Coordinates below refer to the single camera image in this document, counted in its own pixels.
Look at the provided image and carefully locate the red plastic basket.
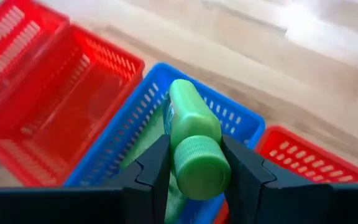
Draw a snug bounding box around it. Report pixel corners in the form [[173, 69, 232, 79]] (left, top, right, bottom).
[[0, 0, 71, 113], [0, 24, 145, 187], [213, 124, 358, 224]]

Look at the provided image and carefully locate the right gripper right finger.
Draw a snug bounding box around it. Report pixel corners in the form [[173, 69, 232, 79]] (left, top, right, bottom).
[[221, 134, 334, 224]]

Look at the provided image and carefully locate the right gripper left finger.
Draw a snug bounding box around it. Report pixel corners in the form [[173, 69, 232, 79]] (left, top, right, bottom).
[[103, 134, 172, 224]]

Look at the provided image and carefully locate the blue plastic basket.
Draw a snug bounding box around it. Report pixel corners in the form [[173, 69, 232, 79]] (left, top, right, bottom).
[[63, 62, 266, 224]]

